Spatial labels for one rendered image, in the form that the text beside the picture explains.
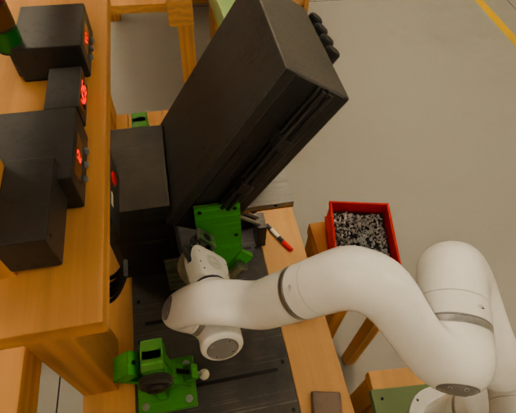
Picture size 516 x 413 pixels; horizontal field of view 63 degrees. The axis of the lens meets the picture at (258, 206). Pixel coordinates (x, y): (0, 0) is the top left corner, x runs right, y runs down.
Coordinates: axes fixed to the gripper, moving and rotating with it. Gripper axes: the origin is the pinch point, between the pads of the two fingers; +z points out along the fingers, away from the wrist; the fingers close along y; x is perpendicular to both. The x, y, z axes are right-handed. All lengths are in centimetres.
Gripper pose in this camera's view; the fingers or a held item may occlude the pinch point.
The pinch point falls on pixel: (201, 244)
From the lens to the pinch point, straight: 107.5
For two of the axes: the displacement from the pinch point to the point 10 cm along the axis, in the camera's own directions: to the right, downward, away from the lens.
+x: -6.7, 6.8, 2.8
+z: -2.4, -5.6, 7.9
